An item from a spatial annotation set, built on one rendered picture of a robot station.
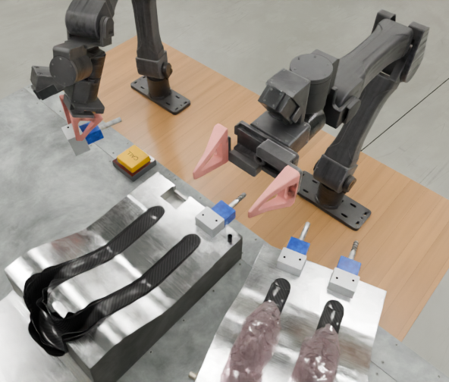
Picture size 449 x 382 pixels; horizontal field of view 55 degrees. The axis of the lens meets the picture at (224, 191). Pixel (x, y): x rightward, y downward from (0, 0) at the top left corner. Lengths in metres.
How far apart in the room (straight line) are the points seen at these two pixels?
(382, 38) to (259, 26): 2.44
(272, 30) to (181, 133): 2.04
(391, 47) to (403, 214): 0.45
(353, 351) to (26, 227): 0.76
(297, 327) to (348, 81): 0.44
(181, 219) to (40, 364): 0.37
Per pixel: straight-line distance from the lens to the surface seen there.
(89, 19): 0.93
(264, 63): 2.87
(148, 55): 1.23
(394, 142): 2.49
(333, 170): 0.96
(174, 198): 0.99
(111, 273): 0.88
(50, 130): 1.32
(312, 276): 0.91
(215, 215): 0.89
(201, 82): 1.40
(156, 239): 0.91
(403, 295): 1.01
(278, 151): 0.58
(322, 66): 0.61
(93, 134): 1.05
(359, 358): 0.84
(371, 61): 0.77
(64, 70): 0.90
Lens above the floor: 1.65
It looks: 52 degrees down
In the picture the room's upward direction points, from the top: straight up
